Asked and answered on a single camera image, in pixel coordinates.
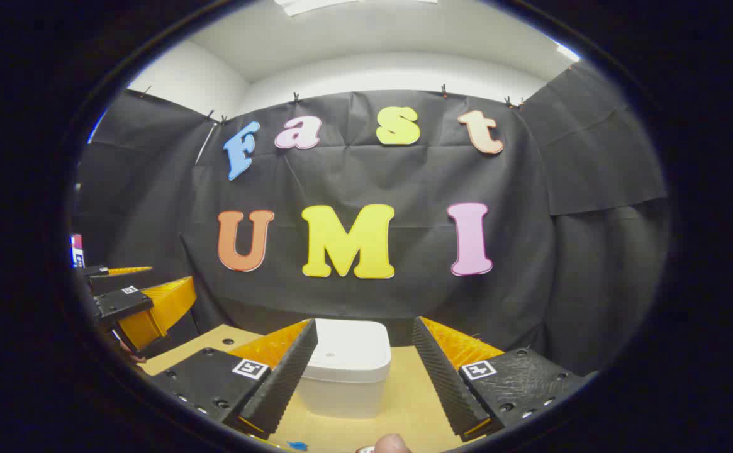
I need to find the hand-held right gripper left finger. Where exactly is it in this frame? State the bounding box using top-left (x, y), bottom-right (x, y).
top-left (150, 318), bottom-right (320, 441)

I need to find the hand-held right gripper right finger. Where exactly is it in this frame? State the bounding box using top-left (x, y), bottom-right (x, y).
top-left (411, 316), bottom-right (596, 443)

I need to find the white desktop garbage bin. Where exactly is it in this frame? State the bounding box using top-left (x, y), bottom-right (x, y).
top-left (294, 318), bottom-right (393, 420)

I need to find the wooden desktop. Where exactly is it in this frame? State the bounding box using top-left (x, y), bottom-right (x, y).
top-left (142, 324), bottom-right (486, 453)

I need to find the black backdrop cloth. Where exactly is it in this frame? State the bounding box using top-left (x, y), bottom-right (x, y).
top-left (72, 63), bottom-right (669, 378)

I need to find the ceiling light panel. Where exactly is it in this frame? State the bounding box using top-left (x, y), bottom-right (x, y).
top-left (275, 0), bottom-right (361, 16)

